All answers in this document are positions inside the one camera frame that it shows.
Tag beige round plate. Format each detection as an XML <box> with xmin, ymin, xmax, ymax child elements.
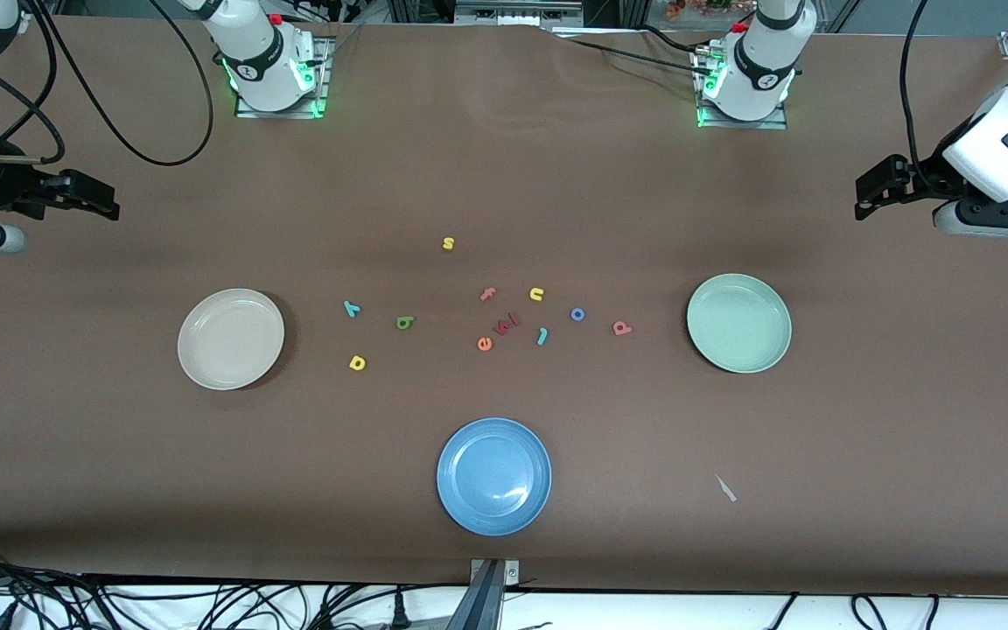
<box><xmin>177</xmin><ymin>288</ymin><xmax>286</xmax><ymax>391</ymax></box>

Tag pale green round plate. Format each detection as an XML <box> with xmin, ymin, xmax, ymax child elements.
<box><xmin>686</xmin><ymin>273</ymin><xmax>793</xmax><ymax>375</ymax></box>

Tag orange artificial flowers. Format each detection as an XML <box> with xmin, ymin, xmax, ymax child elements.
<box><xmin>666</xmin><ymin>0</ymin><xmax>757</xmax><ymax>18</ymax></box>

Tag brown table cover sheet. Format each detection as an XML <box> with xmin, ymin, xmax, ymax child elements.
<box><xmin>0</xmin><ymin>13</ymin><xmax>1008</xmax><ymax>598</ymax></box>

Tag blue round plate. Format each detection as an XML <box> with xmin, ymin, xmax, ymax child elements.
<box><xmin>436</xmin><ymin>417</ymin><xmax>553</xmax><ymax>536</ymax></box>

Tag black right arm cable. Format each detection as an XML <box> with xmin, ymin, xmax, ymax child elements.
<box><xmin>0</xmin><ymin>0</ymin><xmax>214</xmax><ymax>167</ymax></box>

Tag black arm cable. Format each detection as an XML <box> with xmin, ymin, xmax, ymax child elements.
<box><xmin>899</xmin><ymin>0</ymin><xmax>951</xmax><ymax>189</ymax></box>
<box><xmin>0</xmin><ymin>0</ymin><xmax>214</xmax><ymax>167</ymax></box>

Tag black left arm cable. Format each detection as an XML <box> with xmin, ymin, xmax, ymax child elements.
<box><xmin>899</xmin><ymin>0</ymin><xmax>951</xmax><ymax>189</ymax></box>

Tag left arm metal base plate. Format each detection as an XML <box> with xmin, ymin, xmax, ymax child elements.
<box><xmin>695</xmin><ymin>44</ymin><xmax>789</xmax><ymax>130</ymax></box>

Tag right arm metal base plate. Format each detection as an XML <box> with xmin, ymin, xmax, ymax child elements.
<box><xmin>234</xmin><ymin>35</ymin><xmax>332</xmax><ymax>119</ymax></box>

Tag thin black power cable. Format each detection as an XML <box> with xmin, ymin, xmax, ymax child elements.
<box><xmin>631</xmin><ymin>24</ymin><xmax>715</xmax><ymax>58</ymax></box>
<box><xmin>554</xmin><ymin>35</ymin><xmax>706</xmax><ymax>80</ymax></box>

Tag grey metal frame bracket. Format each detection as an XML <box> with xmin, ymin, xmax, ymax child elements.
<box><xmin>454</xmin><ymin>0</ymin><xmax>584</xmax><ymax>27</ymax></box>

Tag aluminium camera mount post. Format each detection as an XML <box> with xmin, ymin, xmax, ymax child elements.
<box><xmin>467</xmin><ymin>558</ymin><xmax>522</xmax><ymax>630</ymax></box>

